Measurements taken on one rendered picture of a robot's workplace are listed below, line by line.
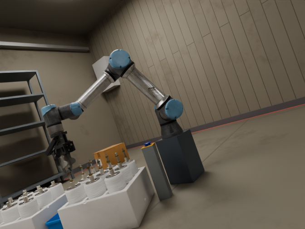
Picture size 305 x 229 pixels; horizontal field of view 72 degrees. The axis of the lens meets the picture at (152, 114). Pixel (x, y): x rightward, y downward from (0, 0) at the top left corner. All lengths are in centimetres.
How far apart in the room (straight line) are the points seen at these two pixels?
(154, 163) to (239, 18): 252
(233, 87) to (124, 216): 257
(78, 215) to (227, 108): 264
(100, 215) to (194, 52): 284
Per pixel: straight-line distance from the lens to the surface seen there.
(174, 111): 123
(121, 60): 122
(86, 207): 116
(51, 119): 120
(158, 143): 140
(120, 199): 107
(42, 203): 151
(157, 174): 123
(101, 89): 134
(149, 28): 397
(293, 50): 314
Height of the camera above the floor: 46
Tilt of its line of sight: 1 degrees up
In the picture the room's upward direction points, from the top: 20 degrees counter-clockwise
